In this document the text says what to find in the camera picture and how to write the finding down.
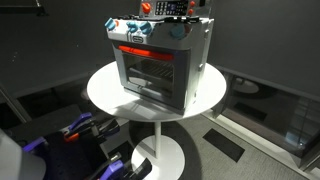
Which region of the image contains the dark wall shelf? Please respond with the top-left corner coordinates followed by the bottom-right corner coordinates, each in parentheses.
top-left (0, 0), bottom-right (49, 17)

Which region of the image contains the black rectangular floor mat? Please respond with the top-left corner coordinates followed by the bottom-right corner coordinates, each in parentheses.
top-left (202, 128), bottom-right (246, 163)

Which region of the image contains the purple clamp handle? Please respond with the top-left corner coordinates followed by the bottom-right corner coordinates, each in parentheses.
top-left (21, 136), bottom-right (47, 153)

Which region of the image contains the black burner grate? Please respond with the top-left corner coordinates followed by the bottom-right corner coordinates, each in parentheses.
top-left (116, 13), bottom-right (201, 24)

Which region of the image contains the black keypad display panel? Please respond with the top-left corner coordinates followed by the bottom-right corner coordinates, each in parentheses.
top-left (154, 0), bottom-right (190, 16)

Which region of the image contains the grey oven door with window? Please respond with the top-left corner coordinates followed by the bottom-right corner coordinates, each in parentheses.
top-left (112, 42), bottom-right (192, 112)

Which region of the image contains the purple and black spring clamp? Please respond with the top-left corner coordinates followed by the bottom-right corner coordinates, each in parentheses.
top-left (96, 156), bottom-right (153, 180)
top-left (64, 112), bottom-right (121, 143)

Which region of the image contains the red round timer knob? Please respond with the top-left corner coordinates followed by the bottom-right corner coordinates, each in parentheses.
top-left (141, 1), bottom-right (152, 15)

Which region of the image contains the grey toy kitchen stove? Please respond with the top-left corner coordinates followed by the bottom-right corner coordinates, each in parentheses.
top-left (104, 0), bottom-right (215, 116)

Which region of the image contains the glass partition panel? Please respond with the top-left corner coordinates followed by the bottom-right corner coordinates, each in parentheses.
top-left (213, 66), bottom-right (320, 171)

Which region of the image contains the blue stove knob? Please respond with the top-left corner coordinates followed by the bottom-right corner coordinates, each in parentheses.
top-left (126, 20), bottom-right (139, 34)
top-left (104, 17), bottom-right (117, 30)
top-left (139, 21), bottom-right (154, 36)

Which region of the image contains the red oven door handle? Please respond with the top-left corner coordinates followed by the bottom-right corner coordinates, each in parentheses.
top-left (118, 45), bottom-right (175, 62)

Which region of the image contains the white round pedestal table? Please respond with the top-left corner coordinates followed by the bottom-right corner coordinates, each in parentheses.
top-left (86, 60), bottom-right (228, 180)

